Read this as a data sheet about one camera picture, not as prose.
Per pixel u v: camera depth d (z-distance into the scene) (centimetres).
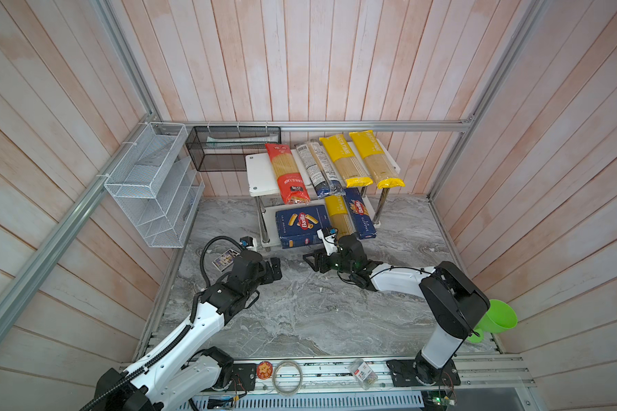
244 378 73
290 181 73
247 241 70
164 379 41
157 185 72
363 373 73
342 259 75
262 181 78
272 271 72
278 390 72
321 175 76
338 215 102
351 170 78
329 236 80
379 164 78
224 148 103
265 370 75
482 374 75
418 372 66
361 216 101
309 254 83
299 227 93
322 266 79
